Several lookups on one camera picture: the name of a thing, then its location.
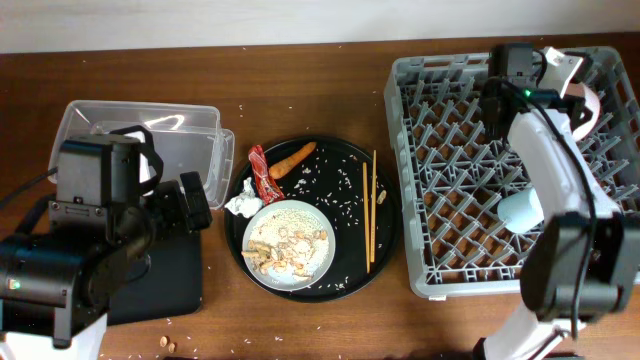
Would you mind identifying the light blue cup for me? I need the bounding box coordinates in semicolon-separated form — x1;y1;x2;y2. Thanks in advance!
497;187;544;234

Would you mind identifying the wooden chopstick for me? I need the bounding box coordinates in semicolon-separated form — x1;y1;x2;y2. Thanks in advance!
362;162;371;274
370;150;377;264

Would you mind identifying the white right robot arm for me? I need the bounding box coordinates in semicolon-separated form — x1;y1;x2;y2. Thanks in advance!
472;43;639;359

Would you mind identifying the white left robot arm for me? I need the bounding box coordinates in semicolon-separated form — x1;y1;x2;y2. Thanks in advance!
1;126;212;359

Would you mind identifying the grey dishwasher rack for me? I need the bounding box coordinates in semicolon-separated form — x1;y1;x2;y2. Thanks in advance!
384;46;639;300

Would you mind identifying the crumpled white tissue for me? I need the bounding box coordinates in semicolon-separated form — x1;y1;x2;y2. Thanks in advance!
225;177;264;219

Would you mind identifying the black rectangular tray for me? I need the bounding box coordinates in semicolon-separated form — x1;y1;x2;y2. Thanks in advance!
108;233;203;326

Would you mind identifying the red snack wrapper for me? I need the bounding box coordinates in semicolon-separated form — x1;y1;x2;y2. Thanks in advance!
248;145;285;205

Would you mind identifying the clear plastic bin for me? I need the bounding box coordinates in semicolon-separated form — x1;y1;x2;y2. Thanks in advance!
48;100;235;210

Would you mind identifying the grey plate with food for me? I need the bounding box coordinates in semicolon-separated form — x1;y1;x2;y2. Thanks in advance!
241;200;336;292

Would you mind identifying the orange carrot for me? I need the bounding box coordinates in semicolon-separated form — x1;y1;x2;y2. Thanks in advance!
269;142;317;180

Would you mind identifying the round black tray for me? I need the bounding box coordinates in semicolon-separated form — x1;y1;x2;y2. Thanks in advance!
223;134;401;304

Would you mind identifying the peanut on tray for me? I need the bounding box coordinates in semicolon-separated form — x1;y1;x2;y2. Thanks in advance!
376;190;387;204

